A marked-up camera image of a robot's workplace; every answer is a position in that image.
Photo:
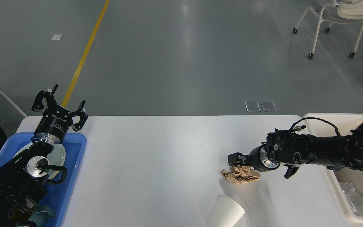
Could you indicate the foil tray container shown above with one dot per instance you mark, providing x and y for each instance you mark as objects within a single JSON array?
[{"x": 353, "y": 197}]

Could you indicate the white office chair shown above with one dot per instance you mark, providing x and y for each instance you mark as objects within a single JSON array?
[{"x": 335, "y": 12}]

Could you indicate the blue plastic tray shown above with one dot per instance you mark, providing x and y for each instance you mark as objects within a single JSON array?
[{"x": 58, "y": 196}]

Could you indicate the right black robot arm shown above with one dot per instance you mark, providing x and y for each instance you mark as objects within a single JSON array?
[{"x": 292, "y": 149}]

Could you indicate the floor socket plate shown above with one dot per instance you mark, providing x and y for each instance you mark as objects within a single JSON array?
[
  {"x": 269, "y": 106},
  {"x": 252, "y": 107}
]

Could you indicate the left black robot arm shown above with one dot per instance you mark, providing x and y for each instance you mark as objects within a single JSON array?
[{"x": 38, "y": 173}]

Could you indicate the teal mug yellow inside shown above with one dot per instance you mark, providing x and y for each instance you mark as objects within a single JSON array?
[{"x": 38, "y": 216}]

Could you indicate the white paper cup lying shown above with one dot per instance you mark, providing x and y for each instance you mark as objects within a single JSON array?
[{"x": 225, "y": 213}]

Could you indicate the brown paper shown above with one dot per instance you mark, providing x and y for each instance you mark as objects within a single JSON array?
[{"x": 240, "y": 174}]

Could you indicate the floor socket plate right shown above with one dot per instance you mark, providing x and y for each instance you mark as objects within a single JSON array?
[{"x": 269, "y": 106}]

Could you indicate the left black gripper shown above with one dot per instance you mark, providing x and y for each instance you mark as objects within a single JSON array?
[{"x": 56, "y": 119}]

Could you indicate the floor socket plate left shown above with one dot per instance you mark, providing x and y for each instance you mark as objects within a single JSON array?
[{"x": 252, "y": 107}]

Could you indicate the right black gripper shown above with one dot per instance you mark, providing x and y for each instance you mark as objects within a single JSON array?
[{"x": 257, "y": 159}]

